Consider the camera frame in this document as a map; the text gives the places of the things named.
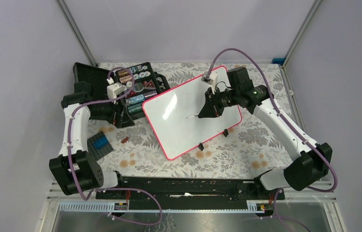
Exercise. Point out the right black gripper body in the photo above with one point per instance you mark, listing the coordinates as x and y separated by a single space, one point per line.
221 100

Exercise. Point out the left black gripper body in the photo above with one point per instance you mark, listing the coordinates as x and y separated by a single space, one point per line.
117 117

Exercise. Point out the brown marker cap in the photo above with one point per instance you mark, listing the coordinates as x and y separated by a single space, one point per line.
125 140

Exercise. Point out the pink framed whiteboard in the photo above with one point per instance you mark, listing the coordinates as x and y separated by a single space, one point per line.
167 114

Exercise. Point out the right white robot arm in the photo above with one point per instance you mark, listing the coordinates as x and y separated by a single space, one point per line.
310 159

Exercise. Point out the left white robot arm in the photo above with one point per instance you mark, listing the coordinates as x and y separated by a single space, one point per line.
74 169

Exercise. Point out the black poker chip case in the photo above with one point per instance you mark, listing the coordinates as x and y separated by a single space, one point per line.
92 81

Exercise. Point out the clear round dealer button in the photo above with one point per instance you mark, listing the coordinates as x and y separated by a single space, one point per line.
138 87

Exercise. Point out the floral patterned table mat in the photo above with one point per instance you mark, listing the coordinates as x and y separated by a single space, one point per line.
242 143

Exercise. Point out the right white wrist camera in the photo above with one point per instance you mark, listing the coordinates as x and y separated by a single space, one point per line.
210 79

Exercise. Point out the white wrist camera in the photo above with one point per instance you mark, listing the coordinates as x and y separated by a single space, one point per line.
210 79
113 89

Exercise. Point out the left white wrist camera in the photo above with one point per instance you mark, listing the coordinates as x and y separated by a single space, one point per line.
113 89

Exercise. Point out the blue corner bracket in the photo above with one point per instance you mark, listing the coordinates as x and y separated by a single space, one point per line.
279 61

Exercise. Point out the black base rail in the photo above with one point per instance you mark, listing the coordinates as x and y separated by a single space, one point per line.
188 193

